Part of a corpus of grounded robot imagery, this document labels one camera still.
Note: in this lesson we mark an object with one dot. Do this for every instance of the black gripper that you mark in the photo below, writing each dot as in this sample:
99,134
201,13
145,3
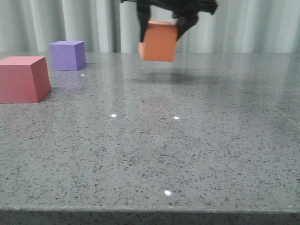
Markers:
185,10

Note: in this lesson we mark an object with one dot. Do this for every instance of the orange foam cube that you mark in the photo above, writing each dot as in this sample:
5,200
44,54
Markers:
159,42

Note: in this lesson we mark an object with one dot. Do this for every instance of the purple foam cube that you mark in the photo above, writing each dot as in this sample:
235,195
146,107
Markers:
68,55

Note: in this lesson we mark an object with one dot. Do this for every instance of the pale green curtain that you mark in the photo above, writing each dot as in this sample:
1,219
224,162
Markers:
108,26

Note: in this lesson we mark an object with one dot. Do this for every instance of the red foam cube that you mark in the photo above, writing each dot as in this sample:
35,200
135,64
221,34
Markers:
23,79

